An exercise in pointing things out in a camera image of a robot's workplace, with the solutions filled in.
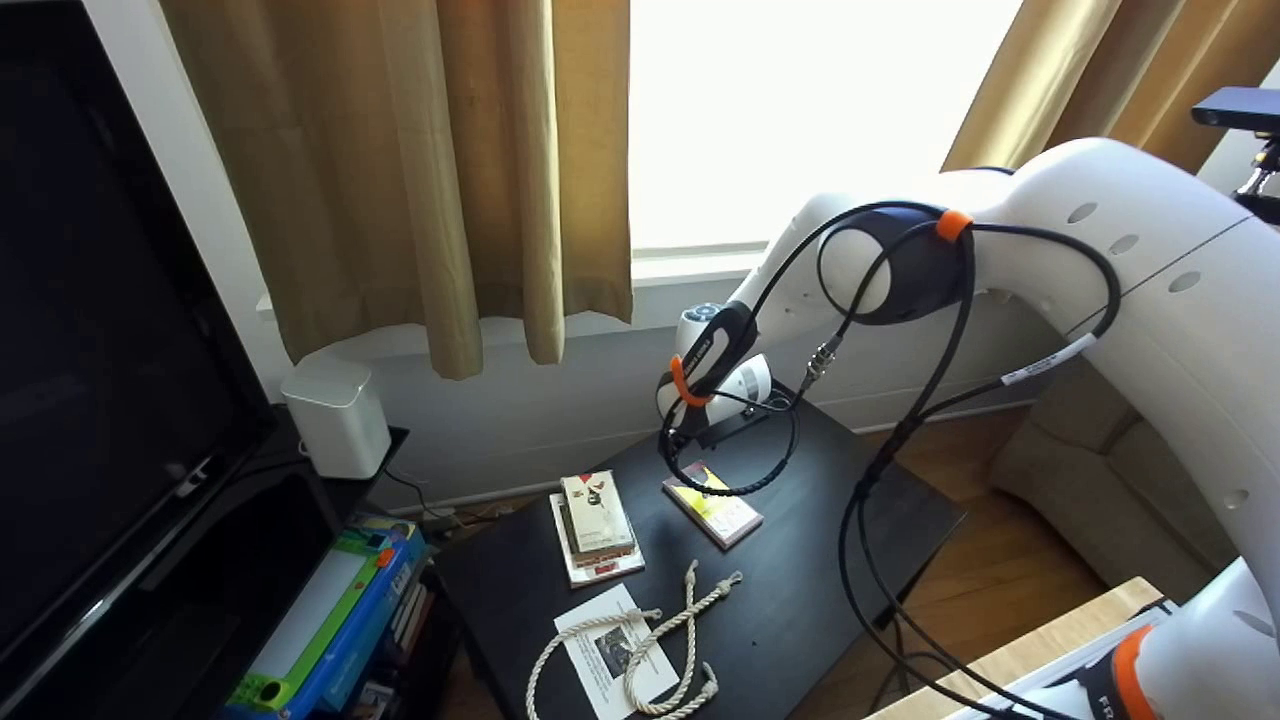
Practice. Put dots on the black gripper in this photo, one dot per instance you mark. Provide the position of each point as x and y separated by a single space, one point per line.
744 400

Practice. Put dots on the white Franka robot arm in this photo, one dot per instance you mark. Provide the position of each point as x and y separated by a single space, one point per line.
1146 267

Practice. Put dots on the small beige book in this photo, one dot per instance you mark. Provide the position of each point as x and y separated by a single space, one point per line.
598 513

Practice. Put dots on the white printed booklet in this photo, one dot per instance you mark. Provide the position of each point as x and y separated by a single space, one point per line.
601 642

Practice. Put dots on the bright window with white sill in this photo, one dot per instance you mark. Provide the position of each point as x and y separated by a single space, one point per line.
774 121

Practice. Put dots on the wooden robot platform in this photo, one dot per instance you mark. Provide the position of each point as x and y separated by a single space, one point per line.
1012 654

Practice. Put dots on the blue board game box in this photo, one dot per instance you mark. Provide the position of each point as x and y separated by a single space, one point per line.
382 613

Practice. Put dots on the white box speaker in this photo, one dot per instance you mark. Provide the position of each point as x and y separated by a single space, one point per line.
340 423

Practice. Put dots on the beige armchair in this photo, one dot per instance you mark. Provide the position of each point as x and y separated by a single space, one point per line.
1105 494

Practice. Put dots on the gold curtain beside television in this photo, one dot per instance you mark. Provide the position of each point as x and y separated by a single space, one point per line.
400 161

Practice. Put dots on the gold curtain beside armchair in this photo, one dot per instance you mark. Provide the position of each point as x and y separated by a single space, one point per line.
1080 67

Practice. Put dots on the black television stand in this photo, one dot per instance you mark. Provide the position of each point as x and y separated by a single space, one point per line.
203 600

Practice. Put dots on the black flat screen television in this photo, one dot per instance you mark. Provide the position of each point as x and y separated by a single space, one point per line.
106 333

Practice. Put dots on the dark wrist camera box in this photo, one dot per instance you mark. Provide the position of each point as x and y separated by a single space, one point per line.
715 355

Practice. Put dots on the beige switch board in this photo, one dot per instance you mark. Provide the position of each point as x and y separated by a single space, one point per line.
601 565

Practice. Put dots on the black camera stand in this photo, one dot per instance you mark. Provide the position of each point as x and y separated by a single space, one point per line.
1246 106

